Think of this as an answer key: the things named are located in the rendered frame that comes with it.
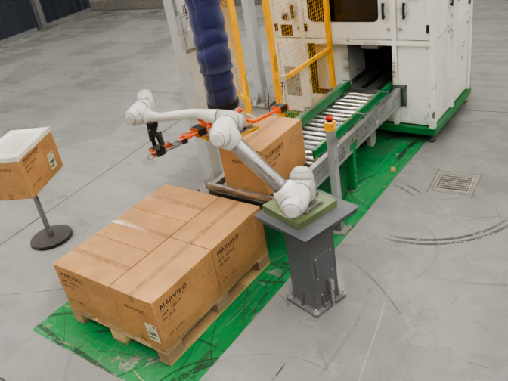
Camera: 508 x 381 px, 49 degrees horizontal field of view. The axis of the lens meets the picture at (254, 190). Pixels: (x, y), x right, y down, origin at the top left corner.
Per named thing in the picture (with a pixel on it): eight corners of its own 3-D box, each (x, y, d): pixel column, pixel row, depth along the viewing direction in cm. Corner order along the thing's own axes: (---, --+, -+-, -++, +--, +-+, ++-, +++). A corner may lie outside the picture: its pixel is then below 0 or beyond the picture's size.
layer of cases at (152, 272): (175, 222, 494) (165, 184, 474) (267, 248, 438) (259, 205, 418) (70, 305, 414) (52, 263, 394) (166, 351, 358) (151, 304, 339)
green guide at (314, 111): (342, 86, 606) (342, 78, 601) (351, 87, 600) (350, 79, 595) (261, 150, 499) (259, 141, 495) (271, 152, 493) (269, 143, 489)
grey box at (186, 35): (197, 44, 496) (190, 10, 482) (202, 44, 493) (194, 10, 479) (183, 51, 483) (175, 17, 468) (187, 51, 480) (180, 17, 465)
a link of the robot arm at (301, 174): (318, 190, 363) (315, 161, 352) (313, 205, 349) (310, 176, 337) (294, 190, 368) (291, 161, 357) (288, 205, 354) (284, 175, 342)
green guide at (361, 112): (388, 90, 576) (388, 82, 571) (398, 91, 570) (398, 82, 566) (312, 159, 469) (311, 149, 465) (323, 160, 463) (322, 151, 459)
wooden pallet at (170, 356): (179, 235, 501) (175, 221, 494) (270, 262, 445) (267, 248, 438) (75, 320, 421) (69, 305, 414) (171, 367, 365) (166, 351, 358)
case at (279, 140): (267, 156, 489) (260, 114, 469) (306, 162, 467) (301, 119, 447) (227, 188, 448) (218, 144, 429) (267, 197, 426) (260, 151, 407)
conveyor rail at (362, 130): (396, 104, 579) (396, 87, 569) (401, 104, 576) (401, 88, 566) (278, 218, 424) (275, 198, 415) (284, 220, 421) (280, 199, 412)
